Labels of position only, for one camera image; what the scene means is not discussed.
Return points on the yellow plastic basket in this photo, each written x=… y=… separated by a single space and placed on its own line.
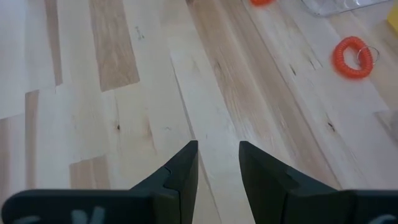
x=394 y=20

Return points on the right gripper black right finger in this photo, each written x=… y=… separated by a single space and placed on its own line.
x=311 y=208

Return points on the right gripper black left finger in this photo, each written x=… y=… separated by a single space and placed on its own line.
x=93 y=208

